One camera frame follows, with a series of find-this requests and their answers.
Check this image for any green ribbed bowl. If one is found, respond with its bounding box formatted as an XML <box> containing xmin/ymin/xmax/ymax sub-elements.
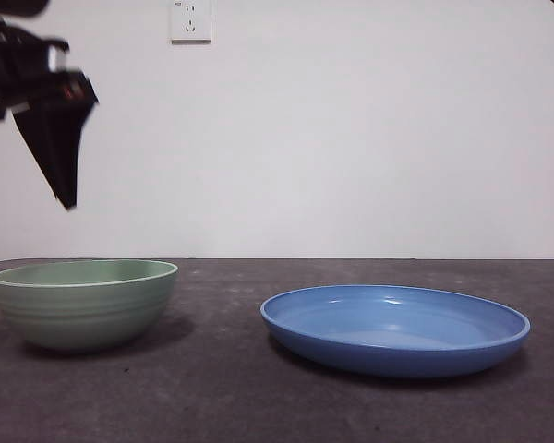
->
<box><xmin>0</xmin><ymin>259</ymin><xmax>180</xmax><ymax>354</ymax></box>

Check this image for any blue round plate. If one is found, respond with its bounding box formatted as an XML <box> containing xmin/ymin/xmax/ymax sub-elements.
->
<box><xmin>259</xmin><ymin>284</ymin><xmax>532</xmax><ymax>380</ymax></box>

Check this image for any pale grey left wrist camera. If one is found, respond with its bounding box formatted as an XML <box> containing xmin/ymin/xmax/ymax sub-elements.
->
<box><xmin>48</xmin><ymin>44</ymin><xmax>69</xmax><ymax>71</ymax></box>

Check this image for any white wall socket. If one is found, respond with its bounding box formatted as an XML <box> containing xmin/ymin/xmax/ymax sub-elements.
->
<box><xmin>170</xmin><ymin>0</ymin><xmax>213</xmax><ymax>46</ymax></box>

